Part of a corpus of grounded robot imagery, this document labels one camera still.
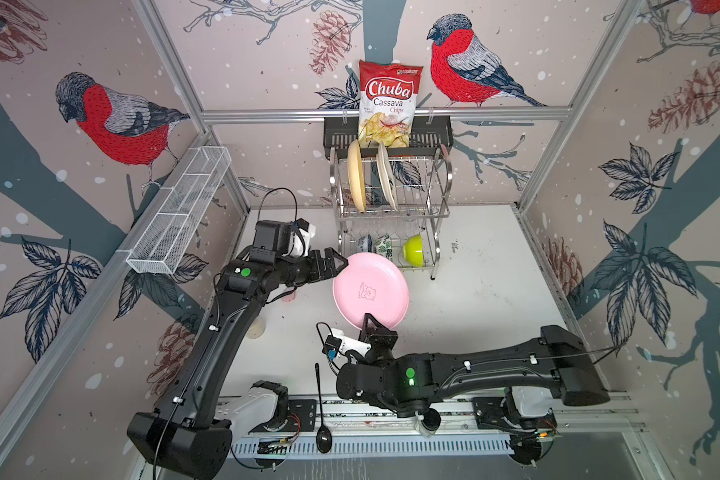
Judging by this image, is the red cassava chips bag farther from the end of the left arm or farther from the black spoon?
the black spoon

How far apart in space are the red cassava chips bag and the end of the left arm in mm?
429

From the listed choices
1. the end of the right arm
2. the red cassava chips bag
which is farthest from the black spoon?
the red cassava chips bag

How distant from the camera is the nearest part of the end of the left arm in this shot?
1.97ft

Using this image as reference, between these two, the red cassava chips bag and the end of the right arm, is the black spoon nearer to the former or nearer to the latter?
the end of the right arm

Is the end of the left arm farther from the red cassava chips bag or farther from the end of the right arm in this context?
the red cassava chips bag

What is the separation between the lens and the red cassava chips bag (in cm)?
83
